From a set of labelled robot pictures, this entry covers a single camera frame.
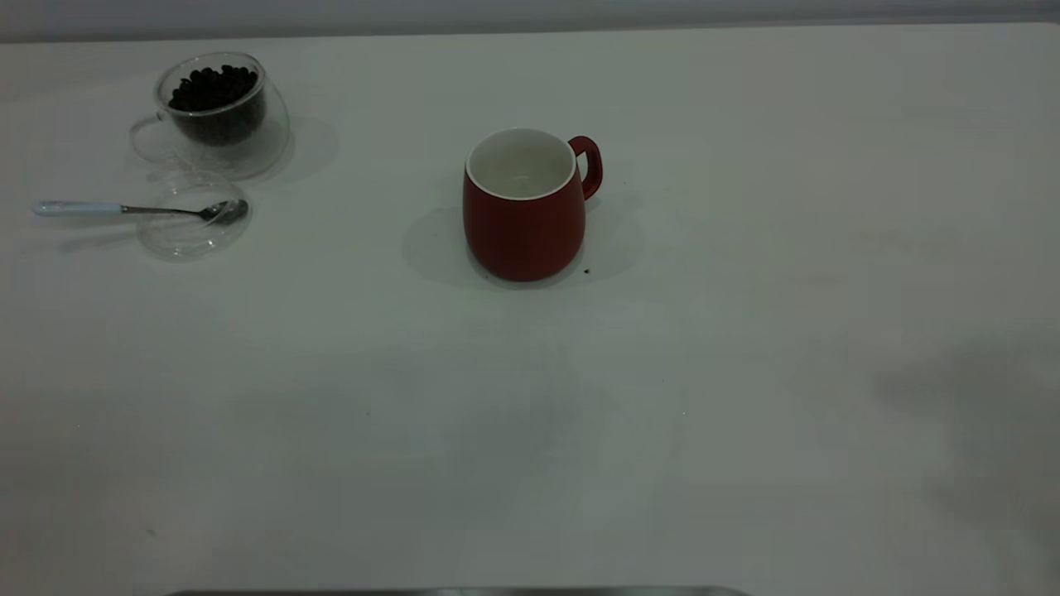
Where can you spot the clear double-wall glass cup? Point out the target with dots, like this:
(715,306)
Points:
(265,141)

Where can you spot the red ceramic mug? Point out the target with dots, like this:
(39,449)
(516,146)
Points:
(522,236)

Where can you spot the clear round glass lid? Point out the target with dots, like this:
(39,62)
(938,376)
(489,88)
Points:
(186,240)

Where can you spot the dark coffee beans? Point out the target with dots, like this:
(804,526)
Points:
(215,91)

